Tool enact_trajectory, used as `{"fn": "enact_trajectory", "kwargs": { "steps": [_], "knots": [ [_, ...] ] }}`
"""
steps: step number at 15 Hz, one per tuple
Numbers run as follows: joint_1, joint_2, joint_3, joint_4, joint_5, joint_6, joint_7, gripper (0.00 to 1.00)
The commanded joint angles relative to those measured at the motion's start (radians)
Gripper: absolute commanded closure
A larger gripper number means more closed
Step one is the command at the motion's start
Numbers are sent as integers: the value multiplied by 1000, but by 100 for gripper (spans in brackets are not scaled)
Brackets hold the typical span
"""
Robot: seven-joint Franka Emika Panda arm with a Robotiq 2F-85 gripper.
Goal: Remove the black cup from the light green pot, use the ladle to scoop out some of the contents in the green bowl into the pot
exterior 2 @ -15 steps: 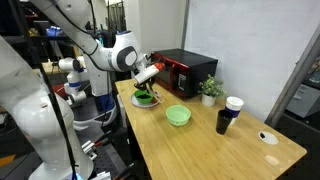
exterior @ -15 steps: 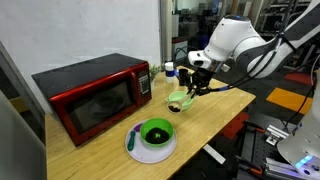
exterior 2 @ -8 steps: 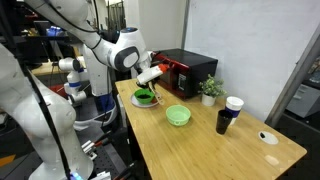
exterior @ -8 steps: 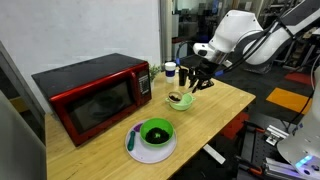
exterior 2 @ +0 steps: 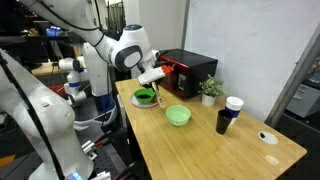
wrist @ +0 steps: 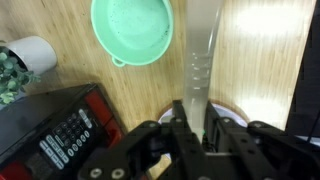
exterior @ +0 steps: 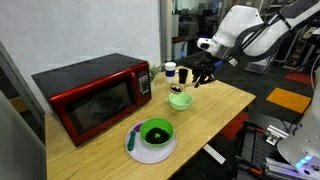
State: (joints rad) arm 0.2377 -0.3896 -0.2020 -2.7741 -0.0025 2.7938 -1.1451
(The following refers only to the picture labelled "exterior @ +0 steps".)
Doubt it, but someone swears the small green potted plant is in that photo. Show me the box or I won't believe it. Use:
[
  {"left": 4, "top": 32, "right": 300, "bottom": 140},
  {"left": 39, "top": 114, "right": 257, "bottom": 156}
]
[{"left": 148, "top": 63, "right": 164, "bottom": 91}]

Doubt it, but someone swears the white hanging cable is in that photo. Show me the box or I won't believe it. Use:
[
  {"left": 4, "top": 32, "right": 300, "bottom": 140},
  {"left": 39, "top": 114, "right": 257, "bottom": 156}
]
[{"left": 310, "top": 54, "right": 320, "bottom": 98}]

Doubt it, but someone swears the white wrist camera red end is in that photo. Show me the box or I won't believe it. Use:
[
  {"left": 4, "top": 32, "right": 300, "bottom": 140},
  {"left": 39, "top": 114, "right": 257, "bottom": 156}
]
[{"left": 196, "top": 37, "right": 218, "bottom": 55}]

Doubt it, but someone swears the cluttered equipment rack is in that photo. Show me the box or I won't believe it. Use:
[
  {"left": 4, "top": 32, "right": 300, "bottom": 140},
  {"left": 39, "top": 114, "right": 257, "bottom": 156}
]
[{"left": 283, "top": 19, "right": 320, "bottom": 71}]

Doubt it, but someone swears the metal wheeled cart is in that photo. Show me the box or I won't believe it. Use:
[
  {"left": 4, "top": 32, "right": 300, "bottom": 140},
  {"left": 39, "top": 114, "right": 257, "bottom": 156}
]
[{"left": 245, "top": 53, "right": 278, "bottom": 75}]

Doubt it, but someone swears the green bowl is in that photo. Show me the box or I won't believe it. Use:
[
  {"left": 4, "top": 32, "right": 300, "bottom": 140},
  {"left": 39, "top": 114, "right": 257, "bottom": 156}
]
[{"left": 139, "top": 117, "right": 175, "bottom": 148}]

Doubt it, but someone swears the orange handled clamp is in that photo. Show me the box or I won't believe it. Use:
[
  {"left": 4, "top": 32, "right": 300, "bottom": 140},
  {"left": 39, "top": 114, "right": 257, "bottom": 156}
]
[
  {"left": 243, "top": 120, "right": 268, "bottom": 134},
  {"left": 237, "top": 155, "right": 264, "bottom": 177}
]

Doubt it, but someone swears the white paper cup blue band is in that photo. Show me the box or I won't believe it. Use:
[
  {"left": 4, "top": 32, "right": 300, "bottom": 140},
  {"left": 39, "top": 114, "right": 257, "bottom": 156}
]
[{"left": 164, "top": 61, "right": 177, "bottom": 84}]

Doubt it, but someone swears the beige ladle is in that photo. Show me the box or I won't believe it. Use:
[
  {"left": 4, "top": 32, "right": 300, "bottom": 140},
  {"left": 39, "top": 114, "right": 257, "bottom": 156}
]
[{"left": 169, "top": 81, "right": 198, "bottom": 95}]

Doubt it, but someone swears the pale lavender round plate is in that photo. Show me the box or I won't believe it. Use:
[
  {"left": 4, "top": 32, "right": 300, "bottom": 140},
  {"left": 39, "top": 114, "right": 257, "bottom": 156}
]
[{"left": 124, "top": 119, "right": 178, "bottom": 164}]

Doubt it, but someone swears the dark brown bean pile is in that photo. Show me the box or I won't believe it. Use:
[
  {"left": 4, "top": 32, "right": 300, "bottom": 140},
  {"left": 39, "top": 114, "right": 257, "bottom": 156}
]
[{"left": 145, "top": 127, "right": 170, "bottom": 145}]

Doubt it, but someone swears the grey slanted metal post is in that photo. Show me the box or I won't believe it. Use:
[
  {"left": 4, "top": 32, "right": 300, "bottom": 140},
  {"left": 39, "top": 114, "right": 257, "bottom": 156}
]
[{"left": 0, "top": 41, "right": 47, "bottom": 145}]

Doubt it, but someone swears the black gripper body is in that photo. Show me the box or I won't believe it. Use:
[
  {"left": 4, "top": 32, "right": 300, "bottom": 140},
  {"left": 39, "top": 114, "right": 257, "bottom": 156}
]
[{"left": 191, "top": 58, "right": 218, "bottom": 81}]

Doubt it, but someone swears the light green pot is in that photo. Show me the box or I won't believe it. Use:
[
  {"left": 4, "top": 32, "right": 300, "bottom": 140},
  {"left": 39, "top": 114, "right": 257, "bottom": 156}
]
[{"left": 165, "top": 91, "right": 196, "bottom": 112}]

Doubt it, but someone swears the black optical breadboard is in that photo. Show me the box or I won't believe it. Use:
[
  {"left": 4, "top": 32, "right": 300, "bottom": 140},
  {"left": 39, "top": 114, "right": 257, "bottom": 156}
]
[{"left": 234, "top": 112, "right": 301, "bottom": 180}]

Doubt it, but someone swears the red black microwave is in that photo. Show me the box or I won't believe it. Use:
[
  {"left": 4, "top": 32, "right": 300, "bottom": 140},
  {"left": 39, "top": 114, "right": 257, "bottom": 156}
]
[{"left": 31, "top": 52, "right": 153, "bottom": 148}]

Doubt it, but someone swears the grey blurred panel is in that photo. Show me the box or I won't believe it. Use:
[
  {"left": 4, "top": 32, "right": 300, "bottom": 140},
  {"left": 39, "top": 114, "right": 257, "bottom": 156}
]
[{"left": 0, "top": 90, "right": 48, "bottom": 180}]

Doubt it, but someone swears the silver metal bracket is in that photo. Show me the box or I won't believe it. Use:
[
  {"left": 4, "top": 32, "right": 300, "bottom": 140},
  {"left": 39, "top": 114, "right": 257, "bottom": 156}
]
[{"left": 265, "top": 124, "right": 289, "bottom": 147}]

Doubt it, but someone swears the teal handled utensil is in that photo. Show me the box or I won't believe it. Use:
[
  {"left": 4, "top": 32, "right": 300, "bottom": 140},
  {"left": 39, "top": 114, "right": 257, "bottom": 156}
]
[{"left": 127, "top": 130, "right": 137, "bottom": 152}]

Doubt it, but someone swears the white flat bar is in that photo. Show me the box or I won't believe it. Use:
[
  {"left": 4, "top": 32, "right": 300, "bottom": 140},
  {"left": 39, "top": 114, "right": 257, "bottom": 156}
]
[{"left": 203, "top": 143, "right": 227, "bottom": 165}]

